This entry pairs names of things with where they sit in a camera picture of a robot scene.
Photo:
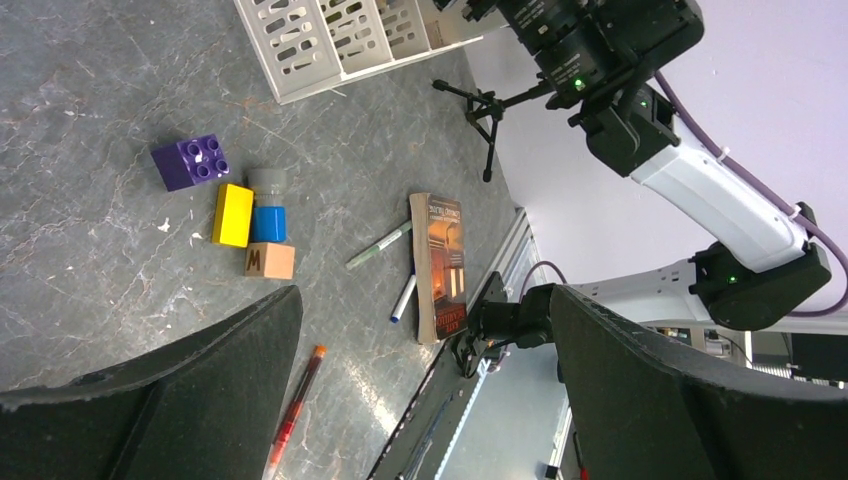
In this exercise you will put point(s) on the blue cylinder block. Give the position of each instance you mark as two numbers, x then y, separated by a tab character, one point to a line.
268	224

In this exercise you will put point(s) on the purple cube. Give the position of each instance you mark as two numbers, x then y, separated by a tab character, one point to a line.
188	163

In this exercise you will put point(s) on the blue capped white marker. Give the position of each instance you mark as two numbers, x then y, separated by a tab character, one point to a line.
404	299

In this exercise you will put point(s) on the yellow eraser block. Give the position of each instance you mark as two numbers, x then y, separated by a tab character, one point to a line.
233	213

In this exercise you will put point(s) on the green white marker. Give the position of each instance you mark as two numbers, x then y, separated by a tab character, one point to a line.
379	246

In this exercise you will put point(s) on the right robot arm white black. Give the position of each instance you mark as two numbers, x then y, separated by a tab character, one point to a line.
602	59

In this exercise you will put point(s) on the red pen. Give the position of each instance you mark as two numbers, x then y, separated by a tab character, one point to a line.
292	413

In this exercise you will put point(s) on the wooden cube block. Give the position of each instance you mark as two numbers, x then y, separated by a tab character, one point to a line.
270	260

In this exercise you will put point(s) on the black microphone on tripod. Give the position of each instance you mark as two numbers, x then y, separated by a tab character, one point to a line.
484	112

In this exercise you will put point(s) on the grey cylinder block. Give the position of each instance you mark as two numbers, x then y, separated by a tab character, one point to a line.
268	186

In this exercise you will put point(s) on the brown small book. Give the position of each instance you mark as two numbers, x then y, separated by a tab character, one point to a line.
439	265

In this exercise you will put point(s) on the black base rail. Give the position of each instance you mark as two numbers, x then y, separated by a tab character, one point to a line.
423	438

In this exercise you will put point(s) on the white file organizer rack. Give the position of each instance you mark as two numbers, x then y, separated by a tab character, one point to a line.
306	47

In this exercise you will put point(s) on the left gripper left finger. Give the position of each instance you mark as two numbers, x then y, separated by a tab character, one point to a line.
206	406

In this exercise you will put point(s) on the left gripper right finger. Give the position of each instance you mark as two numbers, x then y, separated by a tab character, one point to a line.
648	407

